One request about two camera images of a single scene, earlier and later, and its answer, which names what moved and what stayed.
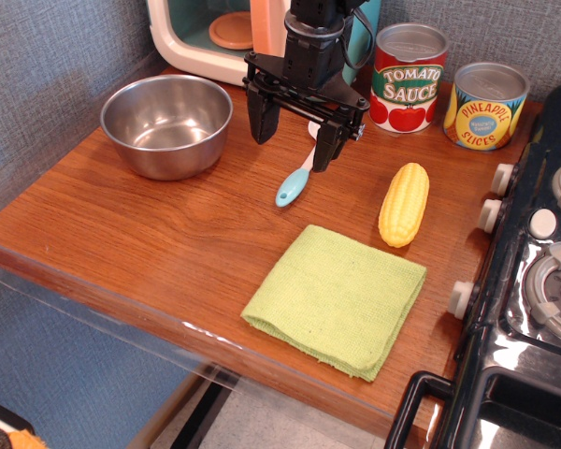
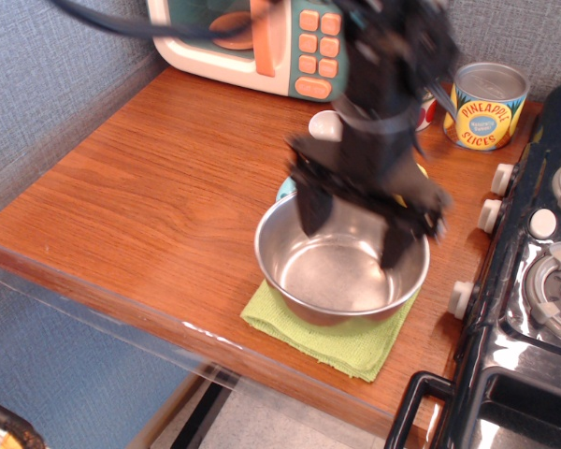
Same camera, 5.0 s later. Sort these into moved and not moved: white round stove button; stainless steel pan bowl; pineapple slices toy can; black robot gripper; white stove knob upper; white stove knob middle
Moved: stainless steel pan bowl; black robot gripper
Not moved: white round stove button; pineapple slices toy can; white stove knob middle; white stove knob upper
